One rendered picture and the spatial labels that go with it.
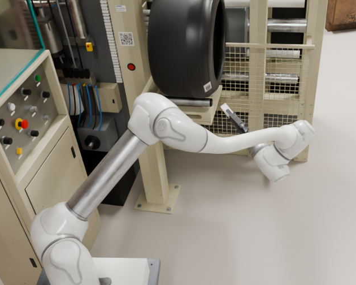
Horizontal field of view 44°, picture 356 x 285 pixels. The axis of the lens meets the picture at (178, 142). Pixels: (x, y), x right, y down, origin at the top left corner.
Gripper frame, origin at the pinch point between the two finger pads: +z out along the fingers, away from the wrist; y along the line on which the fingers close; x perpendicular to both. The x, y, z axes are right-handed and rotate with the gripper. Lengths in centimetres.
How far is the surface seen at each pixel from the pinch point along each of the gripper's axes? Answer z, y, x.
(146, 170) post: 29, 71, -51
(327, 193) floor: -43, 111, 39
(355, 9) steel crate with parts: 101, 207, 208
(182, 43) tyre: 28.9, -23.5, -0.9
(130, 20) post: 62, -17, -12
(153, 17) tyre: 47, -27, -4
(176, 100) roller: 28.0, 15.1, -14.5
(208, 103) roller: 16.1, 15.3, -2.2
